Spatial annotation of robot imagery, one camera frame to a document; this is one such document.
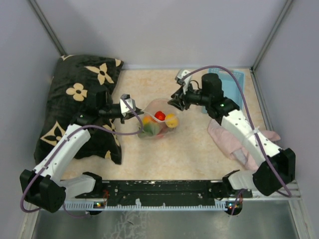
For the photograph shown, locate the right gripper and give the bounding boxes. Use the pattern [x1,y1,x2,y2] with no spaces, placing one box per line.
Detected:
[168,81,210,111]

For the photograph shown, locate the green orange toy mango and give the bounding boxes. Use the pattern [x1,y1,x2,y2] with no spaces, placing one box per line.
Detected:
[142,115,156,125]

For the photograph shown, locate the clear dotted zip bag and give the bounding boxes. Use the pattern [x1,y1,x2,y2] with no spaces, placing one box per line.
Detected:
[138,98,181,139]

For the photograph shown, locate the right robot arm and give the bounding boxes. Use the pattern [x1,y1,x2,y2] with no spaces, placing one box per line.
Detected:
[169,70,296,197]

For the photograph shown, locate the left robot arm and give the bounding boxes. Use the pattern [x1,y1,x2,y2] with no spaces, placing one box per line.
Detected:
[19,90,146,213]

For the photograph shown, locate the pink cloth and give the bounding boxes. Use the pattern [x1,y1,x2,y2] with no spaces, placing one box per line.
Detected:
[208,119,281,172]

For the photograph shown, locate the blue plastic basket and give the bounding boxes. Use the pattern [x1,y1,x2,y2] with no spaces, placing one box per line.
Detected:
[208,68,245,110]

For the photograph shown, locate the black floral pillow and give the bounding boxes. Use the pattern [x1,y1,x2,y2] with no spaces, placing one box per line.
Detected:
[33,55,124,165]

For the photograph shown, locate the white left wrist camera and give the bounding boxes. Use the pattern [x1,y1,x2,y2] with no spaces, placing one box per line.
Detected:
[120,94,136,116]

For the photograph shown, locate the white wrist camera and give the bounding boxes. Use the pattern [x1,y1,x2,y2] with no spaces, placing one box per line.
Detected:
[120,94,136,116]
[175,69,192,95]

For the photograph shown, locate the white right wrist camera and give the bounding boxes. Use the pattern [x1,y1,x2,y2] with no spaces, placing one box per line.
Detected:
[175,69,192,95]

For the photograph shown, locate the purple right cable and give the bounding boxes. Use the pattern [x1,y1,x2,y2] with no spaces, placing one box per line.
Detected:
[178,65,292,217]

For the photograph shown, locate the purple cable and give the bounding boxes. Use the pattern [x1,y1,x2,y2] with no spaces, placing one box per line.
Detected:
[178,65,292,217]
[20,94,145,220]

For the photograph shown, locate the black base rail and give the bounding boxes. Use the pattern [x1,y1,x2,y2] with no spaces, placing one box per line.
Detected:
[76,180,240,206]

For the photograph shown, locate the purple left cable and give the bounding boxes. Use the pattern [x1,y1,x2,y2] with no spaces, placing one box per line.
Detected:
[20,94,145,220]

